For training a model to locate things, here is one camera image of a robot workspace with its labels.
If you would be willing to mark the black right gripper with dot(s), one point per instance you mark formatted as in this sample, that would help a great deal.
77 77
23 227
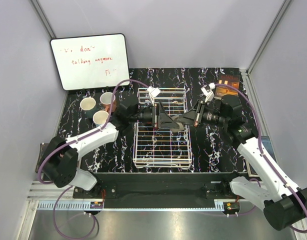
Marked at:
194 116

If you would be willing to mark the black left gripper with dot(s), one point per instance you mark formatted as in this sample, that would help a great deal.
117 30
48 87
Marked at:
165 121

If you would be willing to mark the beige mug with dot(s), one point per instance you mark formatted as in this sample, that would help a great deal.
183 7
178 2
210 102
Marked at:
180 128

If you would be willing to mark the pink mug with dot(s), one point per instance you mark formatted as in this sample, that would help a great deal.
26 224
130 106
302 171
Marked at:
108 99

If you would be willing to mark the light blue faceted mug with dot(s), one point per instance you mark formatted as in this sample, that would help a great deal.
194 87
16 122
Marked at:
100 117

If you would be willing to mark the grey blue faceted mug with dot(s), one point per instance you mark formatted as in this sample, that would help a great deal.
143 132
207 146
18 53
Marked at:
89 106

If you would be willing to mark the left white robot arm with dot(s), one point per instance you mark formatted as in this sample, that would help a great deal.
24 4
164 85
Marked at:
85 143

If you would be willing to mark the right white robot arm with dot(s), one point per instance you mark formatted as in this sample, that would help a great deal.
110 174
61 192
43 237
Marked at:
282 201

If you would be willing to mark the orange cover book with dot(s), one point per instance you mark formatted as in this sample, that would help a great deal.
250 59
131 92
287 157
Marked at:
229 80

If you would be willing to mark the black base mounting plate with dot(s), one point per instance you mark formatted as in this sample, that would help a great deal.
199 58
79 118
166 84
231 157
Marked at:
165 188

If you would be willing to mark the white dry-erase board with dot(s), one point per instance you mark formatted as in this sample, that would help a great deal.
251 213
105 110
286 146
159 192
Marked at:
88 62

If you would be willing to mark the dark Tale of Two Cities book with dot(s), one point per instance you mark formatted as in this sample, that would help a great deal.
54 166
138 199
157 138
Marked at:
42 155

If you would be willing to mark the white wire dish rack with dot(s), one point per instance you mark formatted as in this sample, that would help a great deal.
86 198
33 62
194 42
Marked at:
163 148

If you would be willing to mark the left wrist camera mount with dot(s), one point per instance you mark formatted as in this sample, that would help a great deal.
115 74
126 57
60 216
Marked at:
153 92

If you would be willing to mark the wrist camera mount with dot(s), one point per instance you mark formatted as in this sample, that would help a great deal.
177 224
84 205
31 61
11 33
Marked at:
153 92
207 91

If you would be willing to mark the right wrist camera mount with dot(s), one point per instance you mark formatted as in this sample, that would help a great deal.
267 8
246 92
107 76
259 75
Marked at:
207 91

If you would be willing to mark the white slotted cable duct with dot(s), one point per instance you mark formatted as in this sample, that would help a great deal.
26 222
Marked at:
87 205

